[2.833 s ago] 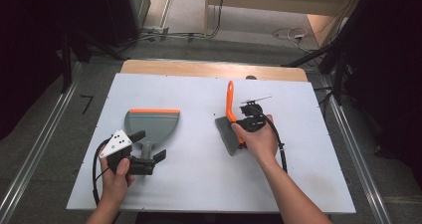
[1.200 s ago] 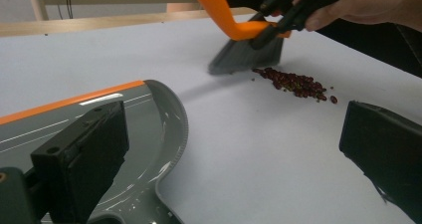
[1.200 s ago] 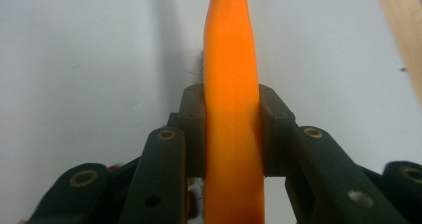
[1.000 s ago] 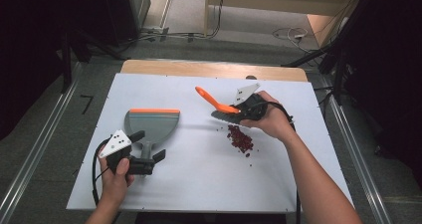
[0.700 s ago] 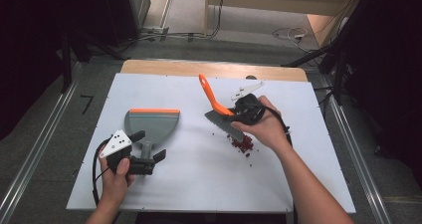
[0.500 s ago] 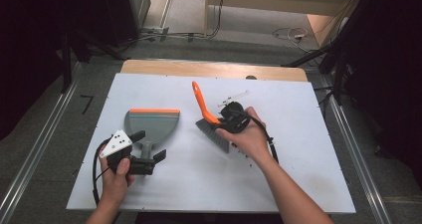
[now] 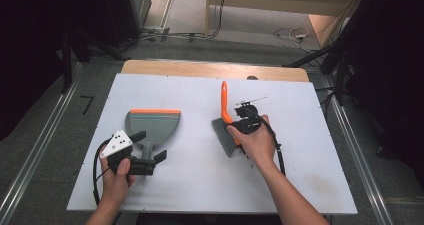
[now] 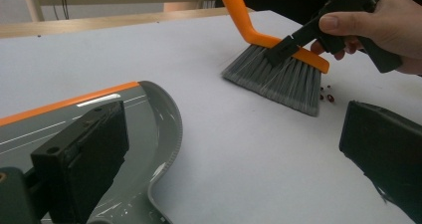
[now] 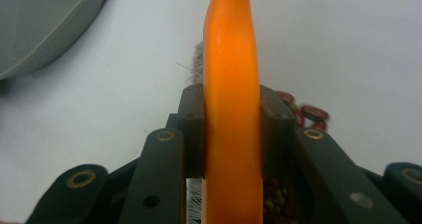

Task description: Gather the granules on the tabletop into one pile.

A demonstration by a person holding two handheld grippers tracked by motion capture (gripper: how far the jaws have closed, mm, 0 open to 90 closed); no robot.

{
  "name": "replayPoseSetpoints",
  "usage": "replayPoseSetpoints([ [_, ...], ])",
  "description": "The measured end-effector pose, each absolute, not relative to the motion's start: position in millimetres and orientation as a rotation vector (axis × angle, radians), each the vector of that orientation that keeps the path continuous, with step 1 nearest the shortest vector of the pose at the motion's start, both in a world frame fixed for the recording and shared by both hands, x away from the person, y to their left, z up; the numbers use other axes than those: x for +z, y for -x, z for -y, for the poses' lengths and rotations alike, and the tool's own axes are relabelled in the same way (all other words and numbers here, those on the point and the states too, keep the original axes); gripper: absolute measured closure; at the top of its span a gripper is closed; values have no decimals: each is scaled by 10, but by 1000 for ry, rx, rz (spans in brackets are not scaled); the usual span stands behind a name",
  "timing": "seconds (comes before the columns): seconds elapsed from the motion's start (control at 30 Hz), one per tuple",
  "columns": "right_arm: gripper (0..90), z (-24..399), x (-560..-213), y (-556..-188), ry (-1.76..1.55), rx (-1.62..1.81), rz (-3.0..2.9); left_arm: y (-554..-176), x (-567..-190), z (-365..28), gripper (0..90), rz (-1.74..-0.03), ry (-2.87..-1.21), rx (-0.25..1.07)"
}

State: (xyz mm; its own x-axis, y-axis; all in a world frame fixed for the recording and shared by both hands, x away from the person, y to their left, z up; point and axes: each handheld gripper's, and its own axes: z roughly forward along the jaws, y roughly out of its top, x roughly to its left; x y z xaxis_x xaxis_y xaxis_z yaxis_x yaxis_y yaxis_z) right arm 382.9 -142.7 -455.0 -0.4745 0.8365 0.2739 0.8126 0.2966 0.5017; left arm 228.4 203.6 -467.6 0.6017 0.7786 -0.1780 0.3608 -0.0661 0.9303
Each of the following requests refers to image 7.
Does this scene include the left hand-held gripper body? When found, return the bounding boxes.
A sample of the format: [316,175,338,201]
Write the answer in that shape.
[99,129,157,177]

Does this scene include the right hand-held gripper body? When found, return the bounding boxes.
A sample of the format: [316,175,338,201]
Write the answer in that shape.
[233,95,268,135]

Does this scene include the grey dustpan with orange edge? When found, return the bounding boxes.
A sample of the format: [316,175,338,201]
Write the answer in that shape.
[124,108,182,161]

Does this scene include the orange brush with grey bristles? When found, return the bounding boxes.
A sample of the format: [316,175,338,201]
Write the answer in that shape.
[211,80,246,159]

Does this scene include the person's right hand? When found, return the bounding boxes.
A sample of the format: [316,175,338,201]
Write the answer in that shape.
[226,114,279,168]

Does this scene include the person's left hand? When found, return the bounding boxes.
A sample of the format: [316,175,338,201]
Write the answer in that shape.
[99,156,137,203]

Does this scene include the white table board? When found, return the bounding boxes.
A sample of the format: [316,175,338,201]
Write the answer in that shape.
[66,73,358,215]

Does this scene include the wooden table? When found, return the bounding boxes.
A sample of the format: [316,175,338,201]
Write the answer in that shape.
[120,59,310,83]

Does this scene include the black metal stand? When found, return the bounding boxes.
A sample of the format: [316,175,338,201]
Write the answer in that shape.
[283,34,352,107]
[61,30,128,95]

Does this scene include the orange wooden panel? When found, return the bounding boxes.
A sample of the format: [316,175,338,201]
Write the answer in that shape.
[308,14,345,49]

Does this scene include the black cabinet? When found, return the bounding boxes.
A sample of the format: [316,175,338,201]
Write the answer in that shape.
[99,0,153,48]

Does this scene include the dark curtain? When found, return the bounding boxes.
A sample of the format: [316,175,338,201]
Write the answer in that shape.
[346,0,424,186]

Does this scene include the right hand-held gripper black cable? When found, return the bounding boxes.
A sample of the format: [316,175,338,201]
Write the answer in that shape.
[253,111,287,178]

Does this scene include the hand-held gripper black cable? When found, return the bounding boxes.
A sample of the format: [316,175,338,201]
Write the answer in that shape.
[253,111,287,178]
[92,137,113,207]

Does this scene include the left hand-held gripper black cable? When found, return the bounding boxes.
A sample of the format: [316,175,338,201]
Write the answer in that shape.
[92,137,113,207]

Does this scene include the metal floor rail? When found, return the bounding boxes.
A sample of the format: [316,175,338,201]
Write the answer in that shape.
[0,63,84,225]
[328,94,395,225]

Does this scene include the white floor cable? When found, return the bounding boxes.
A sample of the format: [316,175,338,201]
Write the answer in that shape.
[273,26,322,53]

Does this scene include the black floor cables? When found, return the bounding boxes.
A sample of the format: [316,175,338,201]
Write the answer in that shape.
[133,0,230,43]

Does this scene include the upright metal rail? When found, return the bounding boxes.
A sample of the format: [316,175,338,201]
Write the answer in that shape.
[159,0,180,33]

